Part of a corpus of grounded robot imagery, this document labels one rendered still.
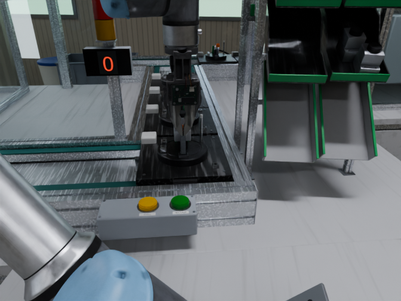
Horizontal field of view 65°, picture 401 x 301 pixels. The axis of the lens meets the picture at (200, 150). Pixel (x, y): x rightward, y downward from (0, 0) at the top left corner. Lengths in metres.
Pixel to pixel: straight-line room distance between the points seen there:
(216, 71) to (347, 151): 1.27
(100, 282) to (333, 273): 0.52
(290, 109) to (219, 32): 3.56
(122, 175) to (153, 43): 3.72
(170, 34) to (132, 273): 0.47
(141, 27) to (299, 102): 3.79
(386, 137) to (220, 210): 1.11
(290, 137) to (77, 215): 0.56
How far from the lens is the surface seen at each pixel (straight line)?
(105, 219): 0.69
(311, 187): 1.00
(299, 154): 0.85
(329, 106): 0.94
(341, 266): 0.77
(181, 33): 0.66
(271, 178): 1.00
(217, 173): 0.79
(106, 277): 0.34
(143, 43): 4.56
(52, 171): 1.00
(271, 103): 0.89
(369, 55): 0.83
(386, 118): 1.67
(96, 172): 0.94
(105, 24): 0.89
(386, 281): 0.78
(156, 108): 1.18
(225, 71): 2.03
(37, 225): 0.46
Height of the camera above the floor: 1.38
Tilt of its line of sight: 27 degrees down
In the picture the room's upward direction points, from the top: straight up
